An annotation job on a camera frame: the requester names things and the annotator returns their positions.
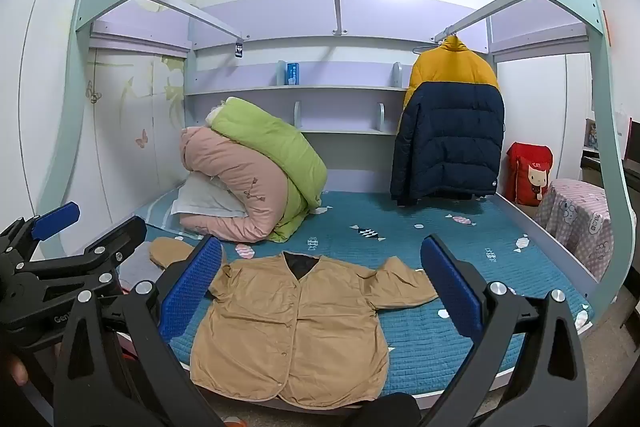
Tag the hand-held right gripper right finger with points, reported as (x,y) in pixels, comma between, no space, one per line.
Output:
(450,289)

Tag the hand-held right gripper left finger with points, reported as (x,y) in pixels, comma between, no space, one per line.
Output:
(192,289)

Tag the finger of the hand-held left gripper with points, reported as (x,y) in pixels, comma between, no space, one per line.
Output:
(55,216)
(117,239)

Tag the tan jacket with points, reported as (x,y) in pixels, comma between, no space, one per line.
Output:
(290,322)

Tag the person's left hand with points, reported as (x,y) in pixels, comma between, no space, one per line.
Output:
(14,369)

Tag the teal quilted bed mat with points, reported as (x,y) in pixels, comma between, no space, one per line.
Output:
(400,232)

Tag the white pillow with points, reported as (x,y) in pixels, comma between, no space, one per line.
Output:
(200,199)

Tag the pink duvet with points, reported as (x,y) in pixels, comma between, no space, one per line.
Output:
(240,177)

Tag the red cartoon bag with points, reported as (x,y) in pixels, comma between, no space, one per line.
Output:
(525,157)

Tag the yellow and navy puffer jacket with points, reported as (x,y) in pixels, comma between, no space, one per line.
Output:
(450,132)

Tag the green duvet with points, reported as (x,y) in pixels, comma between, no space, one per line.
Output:
(270,142)

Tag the small blue hanging tag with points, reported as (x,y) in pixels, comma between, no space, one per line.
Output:
(239,50)

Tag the dark wooden cabinet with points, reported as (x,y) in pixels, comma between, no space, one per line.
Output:
(632,142)

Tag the small blue box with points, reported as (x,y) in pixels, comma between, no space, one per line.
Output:
(292,73)

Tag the pink butterfly wall sticker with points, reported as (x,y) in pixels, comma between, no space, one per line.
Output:
(142,139)

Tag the brown butterfly wall sticker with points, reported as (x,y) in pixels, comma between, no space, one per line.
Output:
(93,93)

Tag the small photo frame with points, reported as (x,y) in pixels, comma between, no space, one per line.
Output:
(591,134)

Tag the lavender wall shelf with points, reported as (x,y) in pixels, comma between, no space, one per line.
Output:
(300,91)

